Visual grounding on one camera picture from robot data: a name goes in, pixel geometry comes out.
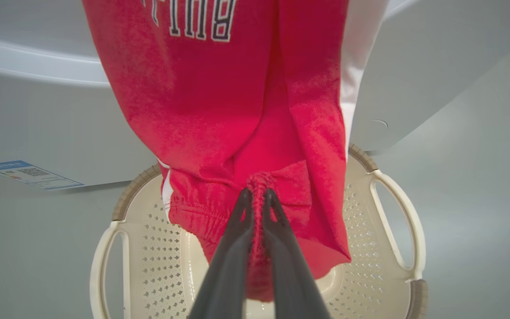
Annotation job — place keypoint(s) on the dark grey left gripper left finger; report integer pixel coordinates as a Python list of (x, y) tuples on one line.
[(228, 266)]

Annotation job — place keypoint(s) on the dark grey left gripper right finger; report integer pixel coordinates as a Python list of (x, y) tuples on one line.
[(288, 274)]

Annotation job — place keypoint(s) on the red garment with white stripes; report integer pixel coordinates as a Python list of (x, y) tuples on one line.
[(219, 110)]

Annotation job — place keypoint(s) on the cream perforated plastic laundry basket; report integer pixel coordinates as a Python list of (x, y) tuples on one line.
[(370, 248)]

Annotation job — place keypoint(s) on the white washing machine body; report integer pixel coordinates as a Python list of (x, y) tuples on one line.
[(38, 124)]

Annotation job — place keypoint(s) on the blue white energy label sticker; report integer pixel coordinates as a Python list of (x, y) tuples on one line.
[(25, 173)]

